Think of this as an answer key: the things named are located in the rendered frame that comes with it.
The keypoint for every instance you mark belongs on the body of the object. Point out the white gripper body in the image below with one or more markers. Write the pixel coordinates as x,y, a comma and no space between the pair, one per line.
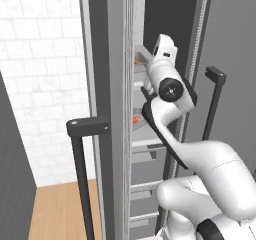
164,42

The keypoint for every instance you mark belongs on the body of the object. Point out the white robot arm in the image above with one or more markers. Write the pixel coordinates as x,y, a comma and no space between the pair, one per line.
213,170

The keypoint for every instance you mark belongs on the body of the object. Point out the grey freezer cabinet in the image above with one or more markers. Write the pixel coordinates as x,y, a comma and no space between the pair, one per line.
170,17

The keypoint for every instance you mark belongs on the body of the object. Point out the grey container with vegetables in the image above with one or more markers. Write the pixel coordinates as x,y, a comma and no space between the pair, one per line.
142,54

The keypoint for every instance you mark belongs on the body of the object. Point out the grey freezer door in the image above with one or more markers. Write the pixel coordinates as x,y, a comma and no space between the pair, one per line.
230,34
115,84

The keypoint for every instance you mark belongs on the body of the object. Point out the container with orange food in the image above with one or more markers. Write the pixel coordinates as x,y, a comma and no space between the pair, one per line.
136,119

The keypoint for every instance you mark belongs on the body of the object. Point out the white freezer rack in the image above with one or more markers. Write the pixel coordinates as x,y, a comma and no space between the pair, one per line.
144,142
143,186
142,216

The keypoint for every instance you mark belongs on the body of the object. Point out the dark grey cabinet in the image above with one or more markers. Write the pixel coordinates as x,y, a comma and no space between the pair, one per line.
15,170

